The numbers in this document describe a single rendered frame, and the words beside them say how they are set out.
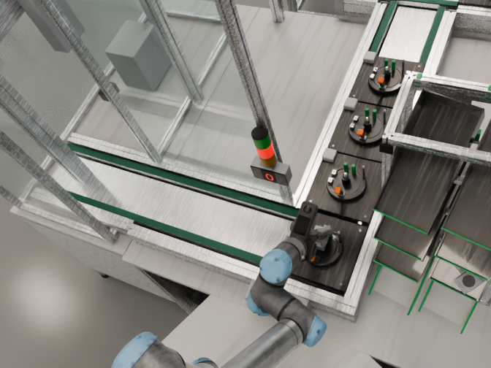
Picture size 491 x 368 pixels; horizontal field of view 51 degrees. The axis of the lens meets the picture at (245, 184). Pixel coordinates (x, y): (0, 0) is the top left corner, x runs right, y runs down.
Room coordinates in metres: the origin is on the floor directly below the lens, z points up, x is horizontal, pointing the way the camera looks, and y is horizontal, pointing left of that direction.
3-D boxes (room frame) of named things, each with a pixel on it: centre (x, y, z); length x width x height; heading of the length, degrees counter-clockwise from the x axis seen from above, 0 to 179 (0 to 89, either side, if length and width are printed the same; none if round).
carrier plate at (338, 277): (0.67, -0.15, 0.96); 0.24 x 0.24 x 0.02; 45
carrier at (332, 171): (0.85, -0.33, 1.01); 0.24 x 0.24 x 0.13; 45
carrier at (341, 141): (1.02, -0.50, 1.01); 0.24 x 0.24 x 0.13; 45
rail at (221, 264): (0.75, 0.15, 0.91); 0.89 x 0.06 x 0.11; 45
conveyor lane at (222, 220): (0.90, 0.05, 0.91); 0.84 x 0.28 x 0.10; 45
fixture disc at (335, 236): (0.67, -0.15, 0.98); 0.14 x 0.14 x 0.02
